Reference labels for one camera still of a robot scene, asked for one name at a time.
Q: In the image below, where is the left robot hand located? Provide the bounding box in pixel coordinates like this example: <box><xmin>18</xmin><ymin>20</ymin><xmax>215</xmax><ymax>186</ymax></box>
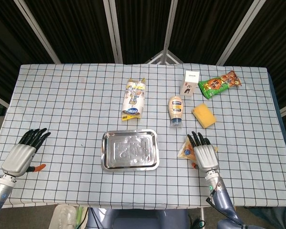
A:
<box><xmin>1</xmin><ymin>128</ymin><xmax>51</xmax><ymax>178</ymax></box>

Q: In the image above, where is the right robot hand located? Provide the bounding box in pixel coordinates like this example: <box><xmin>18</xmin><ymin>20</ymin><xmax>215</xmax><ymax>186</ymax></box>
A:
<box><xmin>186</xmin><ymin>131</ymin><xmax>220</xmax><ymax>173</ymax></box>

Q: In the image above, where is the triangular sandwich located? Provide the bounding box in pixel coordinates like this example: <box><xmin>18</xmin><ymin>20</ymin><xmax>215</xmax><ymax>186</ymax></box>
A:
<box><xmin>177</xmin><ymin>134</ymin><xmax>219</xmax><ymax>160</ymax></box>

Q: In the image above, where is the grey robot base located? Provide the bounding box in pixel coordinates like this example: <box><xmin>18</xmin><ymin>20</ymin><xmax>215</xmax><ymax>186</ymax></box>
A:
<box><xmin>85</xmin><ymin>207</ymin><xmax>190</xmax><ymax>229</ymax></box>

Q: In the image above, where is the yellow sponge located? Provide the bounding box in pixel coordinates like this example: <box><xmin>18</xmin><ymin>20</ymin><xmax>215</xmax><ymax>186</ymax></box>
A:
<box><xmin>192</xmin><ymin>103</ymin><xmax>217</xmax><ymax>129</ymax></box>

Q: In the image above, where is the squeeze mayonnaise bottle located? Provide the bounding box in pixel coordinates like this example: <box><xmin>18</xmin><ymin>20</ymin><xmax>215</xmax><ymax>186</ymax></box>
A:
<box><xmin>168</xmin><ymin>95</ymin><xmax>185</xmax><ymax>129</ymax></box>

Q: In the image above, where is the green orange snack bag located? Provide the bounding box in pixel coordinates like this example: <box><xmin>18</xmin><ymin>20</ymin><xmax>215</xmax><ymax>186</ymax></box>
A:
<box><xmin>197</xmin><ymin>70</ymin><xmax>243</xmax><ymax>100</ymax></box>

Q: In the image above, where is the small white carton box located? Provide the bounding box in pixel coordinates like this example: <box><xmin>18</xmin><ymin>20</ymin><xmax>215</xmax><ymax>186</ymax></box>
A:
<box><xmin>179</xmin><ymin>70</ymin><xmax>201</xmax><ymax>97</ymax></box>

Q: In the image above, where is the stainless steel tray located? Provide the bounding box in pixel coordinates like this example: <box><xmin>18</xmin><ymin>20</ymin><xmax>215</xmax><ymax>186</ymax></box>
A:
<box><xmin>101</xmin><ymin>129</ymin><xmax>160</xmax><ymax>173</ymax></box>

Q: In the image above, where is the clear plastic container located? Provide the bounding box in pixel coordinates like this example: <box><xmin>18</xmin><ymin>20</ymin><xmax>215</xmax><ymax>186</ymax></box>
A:
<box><xmin>48</xmin><ymin>204</ymin><xmax>77</xmax><ymax>229</ymax></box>

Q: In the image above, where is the white packaged roll snack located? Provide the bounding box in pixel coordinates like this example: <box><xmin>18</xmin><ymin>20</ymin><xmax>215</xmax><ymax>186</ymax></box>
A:
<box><xmin>121</xmin><ymin>78</ymin><xmax>147</xmax><ymax>122</ymax></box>

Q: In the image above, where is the checkered blue tablecloth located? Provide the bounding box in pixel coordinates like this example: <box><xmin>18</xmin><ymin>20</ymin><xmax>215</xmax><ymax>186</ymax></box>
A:
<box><xmin>0</xmin><ymin>62</ymin><xmax>286</xmax><ymax>210</ymax></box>

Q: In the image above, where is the folding screen partition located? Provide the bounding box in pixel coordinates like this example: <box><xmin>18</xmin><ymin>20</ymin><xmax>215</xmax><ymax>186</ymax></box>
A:
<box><xmin>0</xmin><ymin>0</ymin><xmax>286</xmax><ymax>117</ymax></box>

